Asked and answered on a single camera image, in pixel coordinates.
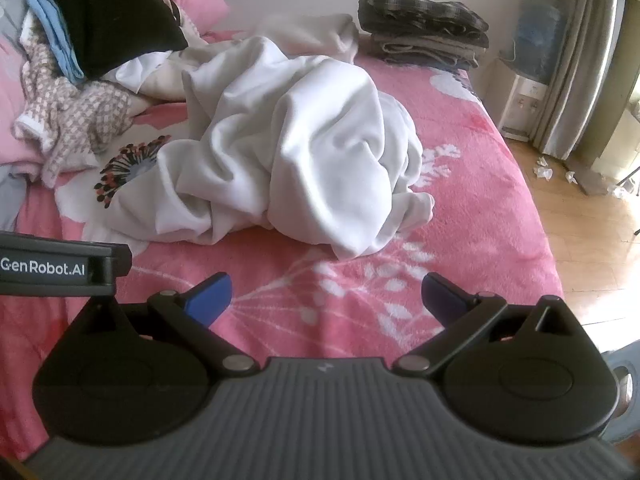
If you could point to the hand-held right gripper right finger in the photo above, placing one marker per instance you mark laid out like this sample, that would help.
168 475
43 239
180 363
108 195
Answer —
442 300

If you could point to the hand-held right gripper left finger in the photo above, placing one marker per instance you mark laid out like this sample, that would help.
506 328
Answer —
210 300

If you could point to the white bear-print sweatshirt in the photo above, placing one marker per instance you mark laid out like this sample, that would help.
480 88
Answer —
300 150

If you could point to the pink floral blanket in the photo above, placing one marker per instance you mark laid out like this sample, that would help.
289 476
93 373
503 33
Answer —
450 170

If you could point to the beige patterned knit sweater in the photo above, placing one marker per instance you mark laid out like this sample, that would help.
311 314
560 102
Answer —
80 110

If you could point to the crumpled white tissue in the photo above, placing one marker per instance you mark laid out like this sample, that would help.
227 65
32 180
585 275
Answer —
619 191
571 176
544 170

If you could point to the light blue plastic stool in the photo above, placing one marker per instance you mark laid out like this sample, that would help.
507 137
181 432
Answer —
625 390

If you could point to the white shirt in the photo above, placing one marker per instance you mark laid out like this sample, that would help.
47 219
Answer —
137 72

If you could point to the white water dispenser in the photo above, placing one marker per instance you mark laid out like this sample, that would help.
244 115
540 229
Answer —
520 100

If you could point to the cream fleece garment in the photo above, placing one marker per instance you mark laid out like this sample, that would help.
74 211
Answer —
167 67

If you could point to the light blue garment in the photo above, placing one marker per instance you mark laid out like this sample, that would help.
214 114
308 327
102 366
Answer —
57 35

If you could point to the beige folded garment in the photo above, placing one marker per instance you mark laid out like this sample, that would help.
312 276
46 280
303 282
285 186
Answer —
425 52

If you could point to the blue water bottle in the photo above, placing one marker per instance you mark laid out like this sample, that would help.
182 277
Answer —
540 40

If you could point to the beige curtain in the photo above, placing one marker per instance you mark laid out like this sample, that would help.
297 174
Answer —
580 50

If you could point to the pale pink folded garment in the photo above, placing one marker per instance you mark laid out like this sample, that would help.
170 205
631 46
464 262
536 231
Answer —
310 32

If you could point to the dark plaid folded garment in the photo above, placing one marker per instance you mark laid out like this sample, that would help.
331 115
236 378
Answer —
415 15

